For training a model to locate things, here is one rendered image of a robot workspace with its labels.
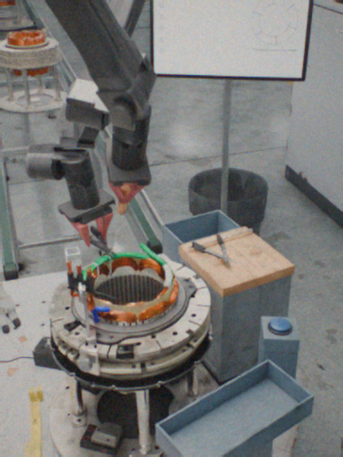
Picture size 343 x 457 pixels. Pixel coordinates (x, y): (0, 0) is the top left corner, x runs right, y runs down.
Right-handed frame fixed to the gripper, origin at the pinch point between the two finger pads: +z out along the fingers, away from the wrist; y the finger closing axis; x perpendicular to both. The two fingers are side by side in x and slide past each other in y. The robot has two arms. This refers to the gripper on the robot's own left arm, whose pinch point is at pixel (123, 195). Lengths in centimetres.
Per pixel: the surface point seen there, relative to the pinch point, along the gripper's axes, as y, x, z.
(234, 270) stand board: -1.2, 26.9, 26.8
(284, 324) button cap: 16.1, 31.8, 22.1
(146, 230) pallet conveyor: -59, 22, 81
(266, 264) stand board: -1.8, 34.5, 26.4
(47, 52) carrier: -196, -6, 102
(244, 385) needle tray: 29.1, 19.0, 18.8
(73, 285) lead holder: 11.3, -9.6, 10.1
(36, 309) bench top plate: -22, -17, 69
